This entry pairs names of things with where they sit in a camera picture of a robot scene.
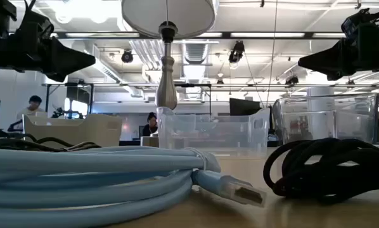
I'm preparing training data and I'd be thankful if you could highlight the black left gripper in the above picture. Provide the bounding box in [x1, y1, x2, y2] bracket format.
[5, 30, 96, 83]

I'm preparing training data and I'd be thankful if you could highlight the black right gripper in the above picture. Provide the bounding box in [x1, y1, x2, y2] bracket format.
[297, 23, 379, 82]

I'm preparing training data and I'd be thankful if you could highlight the clear plastic bin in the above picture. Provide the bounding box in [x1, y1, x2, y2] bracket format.
[271, 92, 379, 146]

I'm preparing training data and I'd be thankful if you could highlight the black cable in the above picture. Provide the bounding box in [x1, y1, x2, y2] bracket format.
[0, 125, 102, 153]
[262, 137, 379, 205]

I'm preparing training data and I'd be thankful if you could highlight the light blue cable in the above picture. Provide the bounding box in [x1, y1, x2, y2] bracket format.
[0, 145, 268, 228]

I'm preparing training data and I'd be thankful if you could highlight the frosted plastic bin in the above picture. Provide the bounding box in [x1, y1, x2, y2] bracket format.
[156, 106, 271, 158]

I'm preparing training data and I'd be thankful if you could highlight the person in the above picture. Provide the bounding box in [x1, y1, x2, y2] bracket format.
[141, 111, 159, 137]
[16, 94, 47, 121]

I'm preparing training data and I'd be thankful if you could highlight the beige opaque plastic bin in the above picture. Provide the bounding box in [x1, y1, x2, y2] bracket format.
[22, 113, 123, 148]

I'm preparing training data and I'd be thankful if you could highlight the black computer monitor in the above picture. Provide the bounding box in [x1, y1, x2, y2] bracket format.
[229, 98, 262, 117]

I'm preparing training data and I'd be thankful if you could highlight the table lamp white shade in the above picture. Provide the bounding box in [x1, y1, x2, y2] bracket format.
[121, 0, 216, 111]

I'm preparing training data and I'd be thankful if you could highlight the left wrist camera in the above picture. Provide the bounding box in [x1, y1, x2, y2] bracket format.
[18, 11, 55, 41]

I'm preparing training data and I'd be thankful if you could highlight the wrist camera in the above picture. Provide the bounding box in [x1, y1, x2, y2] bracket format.
[340, 8, 373, 37]
[18, 11, 55, 41]

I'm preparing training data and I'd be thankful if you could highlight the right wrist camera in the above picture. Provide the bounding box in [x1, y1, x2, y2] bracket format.
[340, 8, 373, 37]

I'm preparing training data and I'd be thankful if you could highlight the black background table frame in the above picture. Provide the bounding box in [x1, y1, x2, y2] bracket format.
[41, 82, 213, 117]

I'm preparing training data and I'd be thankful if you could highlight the black horizontal frame beam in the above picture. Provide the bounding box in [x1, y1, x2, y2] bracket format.
[53, 30, 347, 40]

